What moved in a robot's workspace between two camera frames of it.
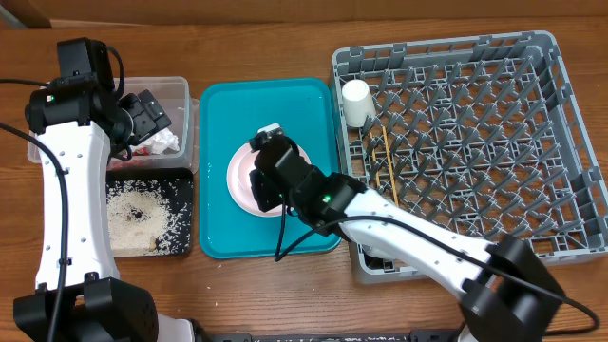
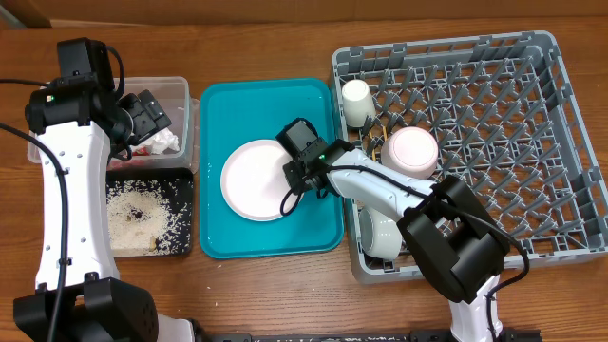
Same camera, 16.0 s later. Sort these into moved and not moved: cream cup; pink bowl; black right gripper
Moved: black right gripper; pink bowl
Not moved: cream cup
